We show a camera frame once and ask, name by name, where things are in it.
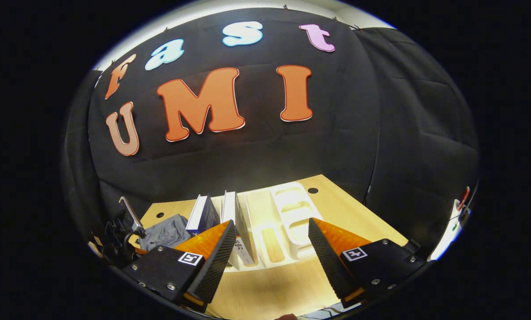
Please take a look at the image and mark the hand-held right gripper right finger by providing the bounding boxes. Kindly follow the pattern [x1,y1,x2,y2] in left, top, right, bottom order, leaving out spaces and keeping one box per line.
[308,218,427,308]

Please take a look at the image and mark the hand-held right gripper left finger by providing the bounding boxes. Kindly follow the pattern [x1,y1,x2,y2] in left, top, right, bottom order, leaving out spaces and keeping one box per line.
[122,220,238,307]

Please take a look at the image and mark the portrait cover book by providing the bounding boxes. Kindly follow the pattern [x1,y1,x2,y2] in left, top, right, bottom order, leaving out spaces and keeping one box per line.
[221,191,256,267]

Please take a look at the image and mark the blue cover book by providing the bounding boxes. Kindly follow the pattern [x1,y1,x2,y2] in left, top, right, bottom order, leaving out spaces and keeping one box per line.
[185,194,221,238]

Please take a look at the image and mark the white bookshelf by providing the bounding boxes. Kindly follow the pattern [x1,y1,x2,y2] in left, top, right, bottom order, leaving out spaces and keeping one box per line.
[194,181,323,272]

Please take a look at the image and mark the grey schoolbag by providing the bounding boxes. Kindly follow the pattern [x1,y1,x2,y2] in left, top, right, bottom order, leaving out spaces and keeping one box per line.
[137,214,192,252]

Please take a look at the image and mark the white panel with stickers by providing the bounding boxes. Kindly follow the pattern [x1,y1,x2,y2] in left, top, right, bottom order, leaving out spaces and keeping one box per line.
[429,186,473,261]

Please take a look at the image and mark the black backdrop cloth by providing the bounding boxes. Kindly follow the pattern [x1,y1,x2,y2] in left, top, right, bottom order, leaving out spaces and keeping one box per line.
[63,8,479,249]

